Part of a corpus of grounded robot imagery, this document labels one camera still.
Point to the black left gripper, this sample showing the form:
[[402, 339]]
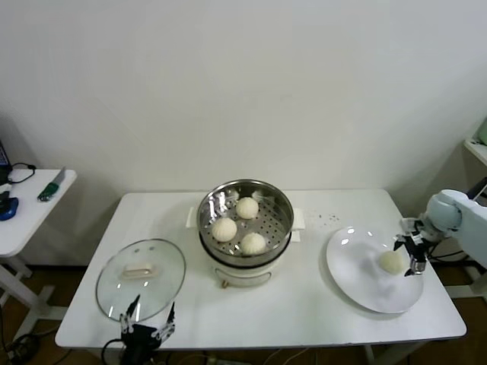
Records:
[[139, 342]]

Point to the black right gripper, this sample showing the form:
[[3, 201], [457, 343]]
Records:
[[417, 245]]

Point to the white steamed baozi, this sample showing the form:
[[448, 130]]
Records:
[[247, 208], [390, 262], [224, 229], [253, 243]]

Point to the round glass pot lid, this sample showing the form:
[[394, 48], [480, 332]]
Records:
[[152, 251]]

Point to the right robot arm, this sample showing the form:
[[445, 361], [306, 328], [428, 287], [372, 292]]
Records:
[[445, 213]]

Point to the stainless steel steamer basket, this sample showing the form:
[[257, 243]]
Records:
[[274, 228]]

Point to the white round plate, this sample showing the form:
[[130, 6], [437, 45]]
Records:
[[350, 258]]

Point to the white power strip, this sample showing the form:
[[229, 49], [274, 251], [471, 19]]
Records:
[[217, 359]]

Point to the white electric cooking pot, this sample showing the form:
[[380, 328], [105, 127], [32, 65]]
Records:
[[243, 275]]

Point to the white shelf unit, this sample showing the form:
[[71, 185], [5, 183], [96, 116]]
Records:
[[477, 152]]

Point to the mint green container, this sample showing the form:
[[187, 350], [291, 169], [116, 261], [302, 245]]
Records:
[[484, 133]]

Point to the white side table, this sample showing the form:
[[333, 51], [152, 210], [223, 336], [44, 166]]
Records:
[[34, 213]]

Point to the blue computer mouse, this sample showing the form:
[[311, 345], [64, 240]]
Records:
[[9, 209]]

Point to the dark laptop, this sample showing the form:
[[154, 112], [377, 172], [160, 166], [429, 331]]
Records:
[[3, 156]]

